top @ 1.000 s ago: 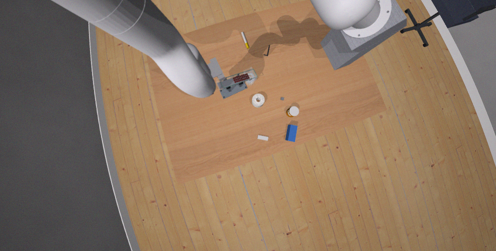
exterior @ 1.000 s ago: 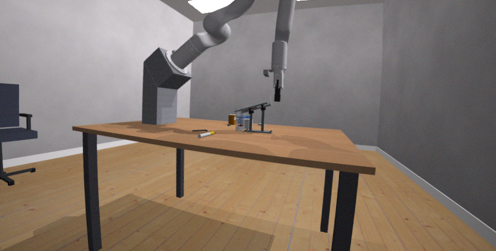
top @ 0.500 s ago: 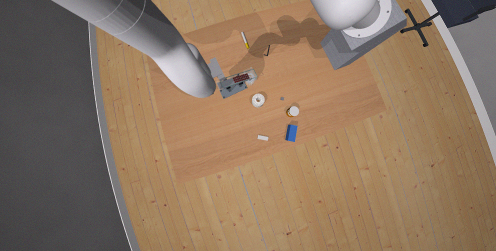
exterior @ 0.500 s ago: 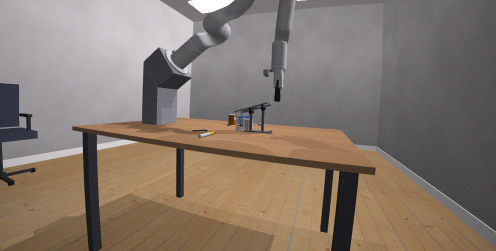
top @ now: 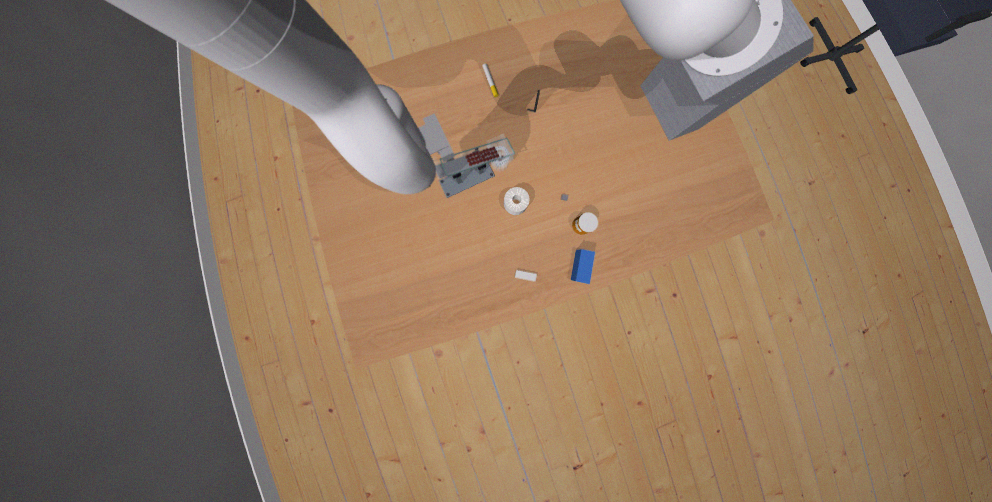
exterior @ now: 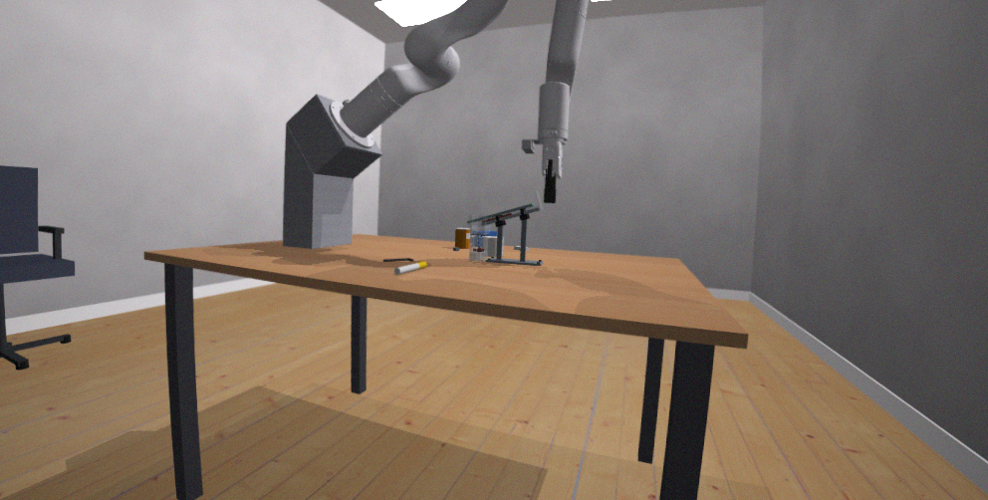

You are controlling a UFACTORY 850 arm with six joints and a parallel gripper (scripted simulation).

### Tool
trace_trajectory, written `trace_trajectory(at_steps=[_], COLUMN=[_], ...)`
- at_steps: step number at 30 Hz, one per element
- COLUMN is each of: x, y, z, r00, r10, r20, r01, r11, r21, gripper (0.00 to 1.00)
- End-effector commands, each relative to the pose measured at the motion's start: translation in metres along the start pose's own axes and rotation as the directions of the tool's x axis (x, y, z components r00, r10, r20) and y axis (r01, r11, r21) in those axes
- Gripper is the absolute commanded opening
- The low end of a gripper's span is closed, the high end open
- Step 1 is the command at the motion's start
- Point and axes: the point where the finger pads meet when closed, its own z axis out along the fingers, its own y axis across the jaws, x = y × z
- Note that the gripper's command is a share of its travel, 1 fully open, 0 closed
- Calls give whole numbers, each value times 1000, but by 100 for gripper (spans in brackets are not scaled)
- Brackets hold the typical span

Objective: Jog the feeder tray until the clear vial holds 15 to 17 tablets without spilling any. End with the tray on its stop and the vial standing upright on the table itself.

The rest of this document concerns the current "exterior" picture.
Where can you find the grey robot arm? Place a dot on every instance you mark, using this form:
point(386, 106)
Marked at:
point(425, 48)

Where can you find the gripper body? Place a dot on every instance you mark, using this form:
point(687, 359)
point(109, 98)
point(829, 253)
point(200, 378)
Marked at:
point(555, 155)

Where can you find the amber pill bottle with white cap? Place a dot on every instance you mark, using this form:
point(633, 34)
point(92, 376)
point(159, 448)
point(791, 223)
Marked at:
point(462, 238)

